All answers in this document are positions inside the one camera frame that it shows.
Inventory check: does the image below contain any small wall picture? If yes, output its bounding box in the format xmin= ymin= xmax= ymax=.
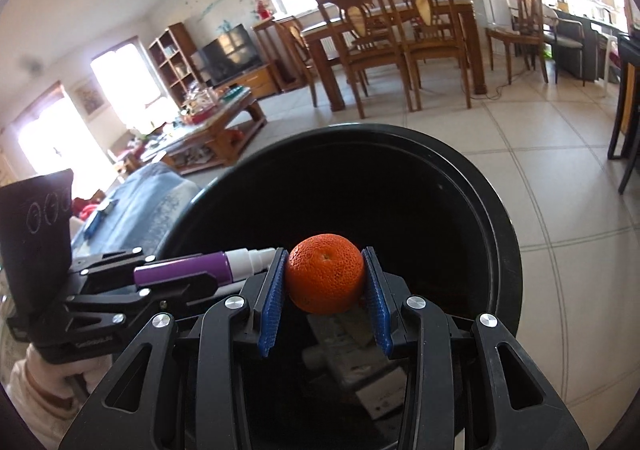
xmin=69 ymin=76 xmax=107 ymax=119

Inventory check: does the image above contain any orange mandarin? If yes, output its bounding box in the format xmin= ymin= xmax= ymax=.
xmin=284 ymin=233 xmax=366 ymax=316

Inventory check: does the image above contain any wooden bookshelf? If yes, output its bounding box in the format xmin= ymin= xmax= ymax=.
xmin=147 ymin=22 xmax=204 ymax=109

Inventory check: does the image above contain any purple spray bottle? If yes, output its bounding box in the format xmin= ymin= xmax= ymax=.
xmin=133 ymin=247 xmax=277 ymax=299

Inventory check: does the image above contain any large bright window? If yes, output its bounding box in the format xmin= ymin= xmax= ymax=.
xmin=90 ymin=43 xmax=169 ymax=131

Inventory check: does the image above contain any wooden television stand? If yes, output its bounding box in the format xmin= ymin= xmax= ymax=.
xmin=219 ymin=63 xmax=282 ymax=99

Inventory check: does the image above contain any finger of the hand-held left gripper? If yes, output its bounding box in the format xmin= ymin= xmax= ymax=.
xmin=64 ymin=279 xmax=249 ymax=325
xmin=79 ymin=249 xmax=157 ymax=289

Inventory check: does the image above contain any red cushion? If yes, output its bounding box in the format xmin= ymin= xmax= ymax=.
xmin=71 ymin=196 xmax=110 ymax=221

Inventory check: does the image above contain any wooden dining table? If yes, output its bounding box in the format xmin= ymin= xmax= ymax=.
xmin=299 ymin=0 xmax=489 ymax=113

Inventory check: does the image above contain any clutter pile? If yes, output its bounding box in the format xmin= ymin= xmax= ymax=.
xmin=176 ymin=81 xmax=252 ymax=127

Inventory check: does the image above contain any wooden coffee table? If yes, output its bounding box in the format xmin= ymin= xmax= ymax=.
xmin=141 ymin=92 xmax=269 ymax=169

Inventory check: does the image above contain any black trash bin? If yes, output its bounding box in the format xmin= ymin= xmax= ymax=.
xmin=159 ymin=125 xmax=524 ymax=450

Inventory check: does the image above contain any floor cable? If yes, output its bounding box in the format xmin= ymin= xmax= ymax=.
xmin=469 ymin=58 xmax=532 ymax=101

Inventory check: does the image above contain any wooden dining chair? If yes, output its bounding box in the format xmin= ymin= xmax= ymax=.
xmin=314 ymin=0 xmax=417 ymax=121
xmin=273 ymin=18 xmax=322 ymax=109
xmin=378 ymin=0 xmax=474 ymax=113

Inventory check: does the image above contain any blue tablecloth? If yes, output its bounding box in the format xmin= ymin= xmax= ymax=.
xmin=70 ymin=163 xmax=202 ymax=258

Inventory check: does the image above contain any blue flat packet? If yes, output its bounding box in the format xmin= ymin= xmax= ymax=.
xmin=81 ymin=200 xmax=119 ymax=239

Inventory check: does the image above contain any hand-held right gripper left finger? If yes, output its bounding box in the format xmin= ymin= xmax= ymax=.
xmin=60 ymin=247 xmax=289 ymax=450

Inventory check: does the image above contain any grey printed carton box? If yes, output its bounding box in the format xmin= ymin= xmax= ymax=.
xmin=354 ymin=370 xmax=407 ymax=422

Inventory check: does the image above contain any black flat television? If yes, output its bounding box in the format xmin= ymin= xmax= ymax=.
xmin=192 ymin=22 xmax=265 ymax=87

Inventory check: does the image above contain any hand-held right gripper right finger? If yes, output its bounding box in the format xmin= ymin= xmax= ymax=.
xmin=360 ymin=246 xmax=588 ymax=450

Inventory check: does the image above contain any wooden armchair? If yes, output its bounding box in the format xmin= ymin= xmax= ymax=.
xmin=486 ymin=0 xmax=559 ymax=85

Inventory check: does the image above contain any dark wicker chair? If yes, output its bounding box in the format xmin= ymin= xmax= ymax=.
xmin=546 ymin=6 xmax=617 ymax=84

